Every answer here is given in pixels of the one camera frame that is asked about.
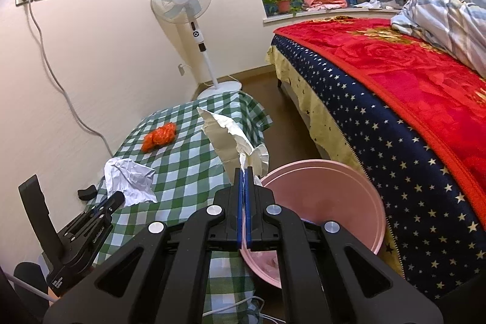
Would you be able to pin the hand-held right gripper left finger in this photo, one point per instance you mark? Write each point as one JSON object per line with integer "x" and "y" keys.
{"x": 239, "y": 206}

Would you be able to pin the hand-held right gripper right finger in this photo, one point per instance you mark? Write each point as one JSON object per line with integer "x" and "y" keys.
{"x": 249, "y": 206}

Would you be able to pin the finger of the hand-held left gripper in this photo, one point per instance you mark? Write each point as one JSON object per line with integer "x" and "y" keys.
{"x": 108, "y": 203}

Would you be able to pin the white grey paper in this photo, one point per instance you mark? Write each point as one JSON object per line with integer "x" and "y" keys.
{"x": 129, "y": 176}

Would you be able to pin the cream padded envelope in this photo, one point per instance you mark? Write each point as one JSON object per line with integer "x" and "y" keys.
{"x": 224, "y": 141}

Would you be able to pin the pink plastic bin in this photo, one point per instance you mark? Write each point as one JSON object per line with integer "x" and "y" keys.
{"x": 322, "y": 191}

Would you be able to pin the small black curved object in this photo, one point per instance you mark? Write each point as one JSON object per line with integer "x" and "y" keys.
{"x": 86, "y": 194}

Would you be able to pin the green checked tablecloth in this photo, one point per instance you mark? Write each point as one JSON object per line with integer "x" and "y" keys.
{"x": 182, "y": 164}

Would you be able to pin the orange crumpled plastic bag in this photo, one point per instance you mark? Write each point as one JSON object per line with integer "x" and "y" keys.
{"x": 159, "y": 137}

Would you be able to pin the bed with red blanket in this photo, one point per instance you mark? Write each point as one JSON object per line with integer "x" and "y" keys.
{"x": 379, "y": 141}

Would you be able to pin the white windowsill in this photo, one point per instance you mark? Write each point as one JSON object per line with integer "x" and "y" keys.
{"x": 281, "y": 18}

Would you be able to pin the potted green plant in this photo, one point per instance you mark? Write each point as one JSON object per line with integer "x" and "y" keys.
{"x": 283, "y": 5}

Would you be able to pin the red floral blanket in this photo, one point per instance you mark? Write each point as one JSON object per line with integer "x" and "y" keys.
{"x": 398, "y": 62}

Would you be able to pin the pink folded cloth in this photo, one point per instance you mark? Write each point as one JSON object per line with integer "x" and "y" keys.
{"x": 322, "y": 0}

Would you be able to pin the white crumpled tissue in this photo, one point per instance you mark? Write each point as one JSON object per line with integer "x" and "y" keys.
{"x": 370, "y": 3}

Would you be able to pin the blue plaid quilt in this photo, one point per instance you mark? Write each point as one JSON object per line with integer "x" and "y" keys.
{"x": 448, "y": 20}

